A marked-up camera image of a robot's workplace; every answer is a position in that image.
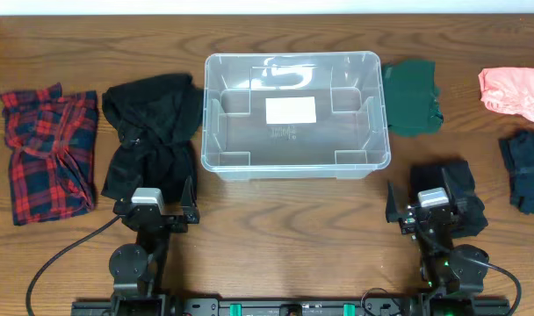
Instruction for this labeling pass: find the black garment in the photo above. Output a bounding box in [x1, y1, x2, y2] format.
[410, 159, 488, 239]
[101, 73, 203, 204]

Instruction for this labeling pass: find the dark green garment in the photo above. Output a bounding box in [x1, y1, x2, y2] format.
[382, 59, 444, 137]

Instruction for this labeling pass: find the red plaid flannel shirt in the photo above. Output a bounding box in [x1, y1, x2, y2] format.
[0, 83, 98, 226]

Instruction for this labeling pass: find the pink garment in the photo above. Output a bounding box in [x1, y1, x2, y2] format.
[478, 67, 534, 122]

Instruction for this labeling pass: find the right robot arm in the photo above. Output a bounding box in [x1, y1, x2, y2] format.
[386, 183, 489, 295]

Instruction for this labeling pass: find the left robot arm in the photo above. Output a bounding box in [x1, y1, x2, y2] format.
[109, 177, 200, 297]

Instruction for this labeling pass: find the clear plastic storage container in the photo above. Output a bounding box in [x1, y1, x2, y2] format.
[201, 51, 392, 181]

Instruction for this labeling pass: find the white label in container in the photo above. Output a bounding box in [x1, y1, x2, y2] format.
[265, 97, 317, 125]

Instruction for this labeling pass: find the folded black garment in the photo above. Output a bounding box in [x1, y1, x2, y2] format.
[410, 159, 488, 239]

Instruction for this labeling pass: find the dark navy garment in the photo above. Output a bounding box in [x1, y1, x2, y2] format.
[499, 130, 534, 215]

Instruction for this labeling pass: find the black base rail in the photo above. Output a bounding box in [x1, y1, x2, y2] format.
[70, 295, 510, 316]

